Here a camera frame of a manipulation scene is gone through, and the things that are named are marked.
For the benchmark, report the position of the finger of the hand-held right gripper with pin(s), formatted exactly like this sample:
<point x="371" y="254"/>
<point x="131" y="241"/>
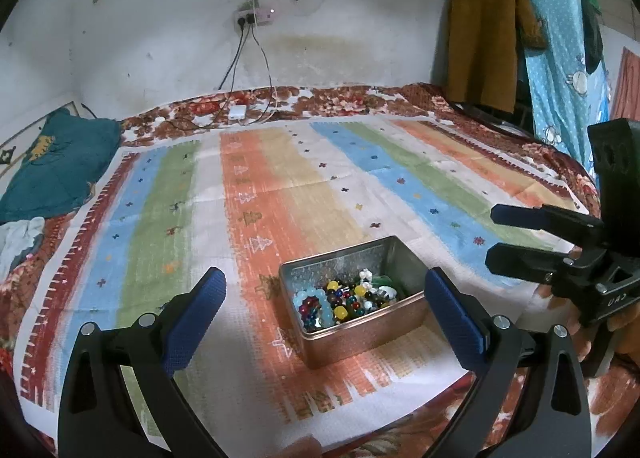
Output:
<point x="545" y="220"/>
<point x="525" y="265"/>

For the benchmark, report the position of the teal pillow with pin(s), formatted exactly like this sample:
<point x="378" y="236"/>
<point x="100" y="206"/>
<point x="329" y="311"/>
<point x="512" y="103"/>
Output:
<point x="60" y="173"/>

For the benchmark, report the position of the white crumpled cloth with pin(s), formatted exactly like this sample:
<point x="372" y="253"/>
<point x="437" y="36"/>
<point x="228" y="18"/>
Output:
<point x="20" y="238"/>

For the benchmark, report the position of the metal tin box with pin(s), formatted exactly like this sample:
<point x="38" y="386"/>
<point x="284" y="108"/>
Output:
<point x="360" y="338"/>

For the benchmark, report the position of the brown hanging garment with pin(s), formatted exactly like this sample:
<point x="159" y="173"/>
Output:
<point x="485" y="38"/>

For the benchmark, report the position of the person's right hand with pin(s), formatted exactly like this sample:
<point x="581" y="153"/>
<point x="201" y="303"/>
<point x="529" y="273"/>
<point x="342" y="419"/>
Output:
<point x="575" y="335"/>

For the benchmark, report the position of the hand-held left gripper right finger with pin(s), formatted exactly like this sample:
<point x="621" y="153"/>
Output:
<point x="452" y="318"/>

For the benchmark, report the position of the blue dotted hanging cloth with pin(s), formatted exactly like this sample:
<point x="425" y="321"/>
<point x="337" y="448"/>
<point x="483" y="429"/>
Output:
<point x="555" y="63"/>

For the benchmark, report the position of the striped colourful mat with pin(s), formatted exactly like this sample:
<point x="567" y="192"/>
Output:
<point x="165" y="218"/>

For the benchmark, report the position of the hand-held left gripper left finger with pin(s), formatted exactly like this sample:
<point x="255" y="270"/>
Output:
<point x="195" y="318"/>

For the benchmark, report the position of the dark green hanging garment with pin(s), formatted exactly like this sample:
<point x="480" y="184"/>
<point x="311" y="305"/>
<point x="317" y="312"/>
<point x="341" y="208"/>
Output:
<point x="595" y="38"/>

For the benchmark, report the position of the pink curtain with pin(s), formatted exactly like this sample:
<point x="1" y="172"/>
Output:
<point x="630" y="88"/>

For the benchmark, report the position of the wall power socket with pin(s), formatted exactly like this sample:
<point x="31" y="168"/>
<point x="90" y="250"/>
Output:
<point x="255" y="18"/>

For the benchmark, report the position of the white charger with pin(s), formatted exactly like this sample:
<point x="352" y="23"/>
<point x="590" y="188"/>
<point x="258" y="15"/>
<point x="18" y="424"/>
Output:
<point x="238" y="113"/>

